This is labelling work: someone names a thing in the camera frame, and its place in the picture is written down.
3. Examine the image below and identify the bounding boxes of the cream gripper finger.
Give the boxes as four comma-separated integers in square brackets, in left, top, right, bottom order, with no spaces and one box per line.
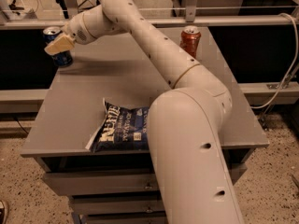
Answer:
[44,34,75,56]

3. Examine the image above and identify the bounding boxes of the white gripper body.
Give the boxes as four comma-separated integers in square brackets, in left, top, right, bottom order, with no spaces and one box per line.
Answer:
[62,13,88,44]

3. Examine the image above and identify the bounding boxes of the blue pepsi can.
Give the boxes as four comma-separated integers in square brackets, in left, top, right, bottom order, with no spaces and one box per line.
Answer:
[43,26,73,67]

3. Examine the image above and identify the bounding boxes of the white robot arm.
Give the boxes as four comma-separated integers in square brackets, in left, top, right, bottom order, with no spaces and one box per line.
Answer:
[45,0,244,224]

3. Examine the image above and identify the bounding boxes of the blue chip bag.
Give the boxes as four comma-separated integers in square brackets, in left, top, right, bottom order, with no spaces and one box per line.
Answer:
[85,101,149,153]

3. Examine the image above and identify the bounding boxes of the orange soda can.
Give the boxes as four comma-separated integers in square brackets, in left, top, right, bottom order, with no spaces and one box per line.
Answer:
[180,25,201,58]

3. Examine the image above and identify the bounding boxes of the grey drawer cabinet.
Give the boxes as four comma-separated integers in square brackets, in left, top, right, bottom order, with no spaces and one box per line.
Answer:
[21,27,269,224]

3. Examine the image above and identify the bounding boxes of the shoe tip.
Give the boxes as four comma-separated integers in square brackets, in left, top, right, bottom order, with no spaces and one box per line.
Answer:
[0,201,9,224]

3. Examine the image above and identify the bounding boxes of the metal railing frame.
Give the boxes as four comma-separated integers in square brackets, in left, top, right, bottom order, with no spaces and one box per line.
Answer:
[1,0,299,29]

